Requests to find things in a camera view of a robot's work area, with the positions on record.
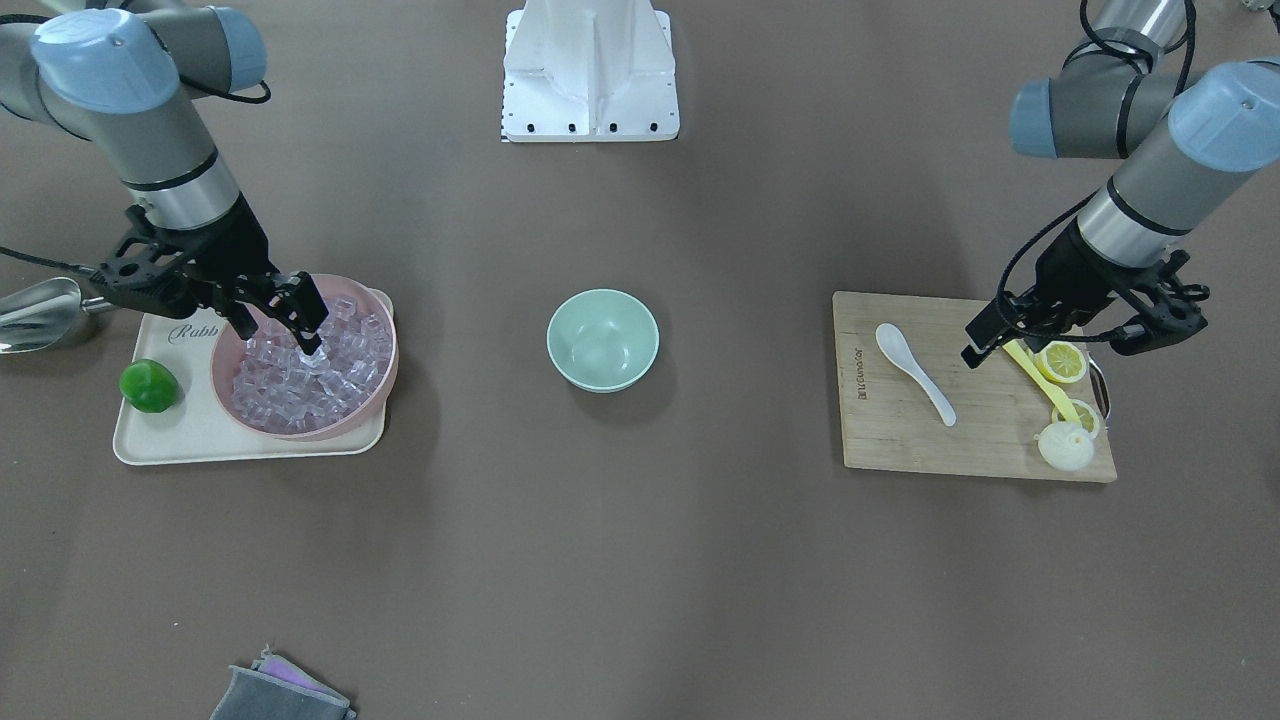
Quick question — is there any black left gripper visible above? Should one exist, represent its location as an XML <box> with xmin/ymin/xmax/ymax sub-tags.
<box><xmin>961</xmin><ymin>220</ymin><xmax>1140</xmax><ymax>369</ymax></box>

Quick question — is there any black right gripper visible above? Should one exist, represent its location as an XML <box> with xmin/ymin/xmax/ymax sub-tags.
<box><xmin>175</xmin><ymin>195</ymin><xmax>329</xmax><ymax>356</ymax></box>

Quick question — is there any white ceramic spoon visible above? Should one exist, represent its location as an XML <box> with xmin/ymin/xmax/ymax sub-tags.
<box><xmin>876</xmin><ymin>323</ymin><xmax>957</xmax><ymax>427</ymax></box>

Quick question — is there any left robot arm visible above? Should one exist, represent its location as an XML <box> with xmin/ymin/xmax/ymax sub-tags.
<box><xmin>963</xmin><ymin>1</ymin><xmax>1279</xmax><ymax>368</ymax></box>

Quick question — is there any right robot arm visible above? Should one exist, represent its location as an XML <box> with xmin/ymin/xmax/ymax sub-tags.
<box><xmin>3</xmin><ymin>1</ymin><xmax>328</xmax><ymax>354</ymax></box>

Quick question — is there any pink bowl of ice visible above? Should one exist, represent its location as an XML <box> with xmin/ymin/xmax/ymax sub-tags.
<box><xmin>210</xmin><ymin>274</ymin><xmax>401</xmax><ymax>442</ymax></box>

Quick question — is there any metal ice scoop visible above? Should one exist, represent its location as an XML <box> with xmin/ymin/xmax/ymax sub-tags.
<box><xmin>1</xmin><ymin>277</ymin><xmax>116</xmax><ymax>354</ymax></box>

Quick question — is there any mint green bowl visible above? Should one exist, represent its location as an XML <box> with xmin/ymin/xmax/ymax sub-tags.
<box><xmin>545</xmin><ymin>288</ymin><xmax>660</xmax><ymax>395</ymax></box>

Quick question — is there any yellow plastic knife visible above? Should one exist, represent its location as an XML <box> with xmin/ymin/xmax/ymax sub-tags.
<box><xmin>1001</xmin><ymin>340</ymin><xmax>1083</xmax><ymax>427</ymax></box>

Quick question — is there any lemon slice upper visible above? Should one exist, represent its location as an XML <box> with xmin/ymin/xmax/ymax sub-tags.
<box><xmin>1032</xmin><ymin>340</ymin><xmax>1089</xmax><ymax>386</ymax></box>

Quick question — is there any bamboo cutting board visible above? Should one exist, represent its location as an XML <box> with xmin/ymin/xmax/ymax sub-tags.
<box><xmin>832</xmin><ymin>291</ymin><xmax>1117</xmax><ymax>483</ymax></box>

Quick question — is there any cream rectangular serving tray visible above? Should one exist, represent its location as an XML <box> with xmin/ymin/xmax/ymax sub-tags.
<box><xmin>111</xmin><ymin>309</ymin><xmax>387</xmax><ymax>466</ymax></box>

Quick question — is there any green lime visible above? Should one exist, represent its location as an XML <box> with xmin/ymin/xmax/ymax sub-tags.
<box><xmin>116</xmin><ymin>357</ymin><xmax>180</xmax><ymax>414</ymax></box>

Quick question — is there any grey folded cloth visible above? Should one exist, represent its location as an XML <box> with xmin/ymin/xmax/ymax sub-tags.
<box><xmin>210</xmin><ymin>647</ymin><xmax>358</xmax><ymax>719</ymax></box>

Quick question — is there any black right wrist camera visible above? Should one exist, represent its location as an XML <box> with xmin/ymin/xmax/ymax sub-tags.
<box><xmin>90</xmin><ymin>204</ymin><xmax>200</xmax><ymax>319</ymax></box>

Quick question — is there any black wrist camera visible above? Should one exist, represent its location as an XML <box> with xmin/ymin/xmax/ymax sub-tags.
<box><xmin>90</xmin><ymin>204</ymin><xmax>200</xmax><ymax>319</ymax></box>
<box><xmin>1108</xmin><ymin>249</ymin><xmax>1210</xmax><ymax>356</ymax></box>

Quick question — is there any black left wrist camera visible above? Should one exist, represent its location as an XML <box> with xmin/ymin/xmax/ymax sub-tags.
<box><xmin>1108</xmin><ymin>249</ymin><xmax>1210</xmax><ymax>356</ymax></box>

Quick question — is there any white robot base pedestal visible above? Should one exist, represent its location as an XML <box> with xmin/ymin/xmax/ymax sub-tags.
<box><xmin>500</xmin><ymin>1</ymin><xmax>681</xmax><ymax>143</ymax></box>

